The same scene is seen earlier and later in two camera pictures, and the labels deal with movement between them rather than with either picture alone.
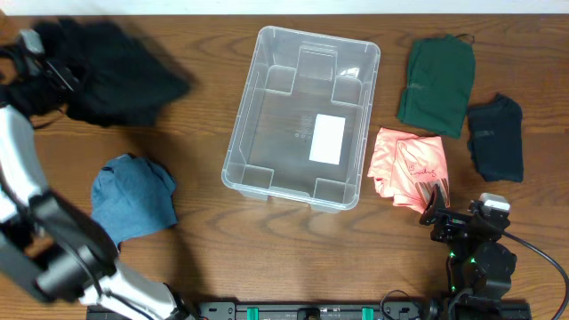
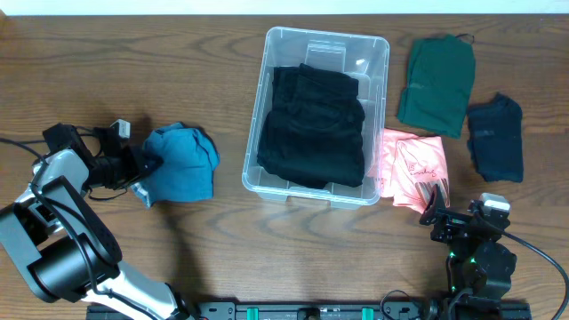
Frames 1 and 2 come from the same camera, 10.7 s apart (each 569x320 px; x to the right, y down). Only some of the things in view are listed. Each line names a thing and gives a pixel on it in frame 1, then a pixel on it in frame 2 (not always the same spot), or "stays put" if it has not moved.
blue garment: (132, 196) → (186, 172)
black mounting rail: (351, 310) stays put
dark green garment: (438, 84) stays put
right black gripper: (435, 212) stays put
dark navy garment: (494, 138) stays put
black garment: (99, 72) → (314, 134)
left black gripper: (48, 70) → (134, 165)
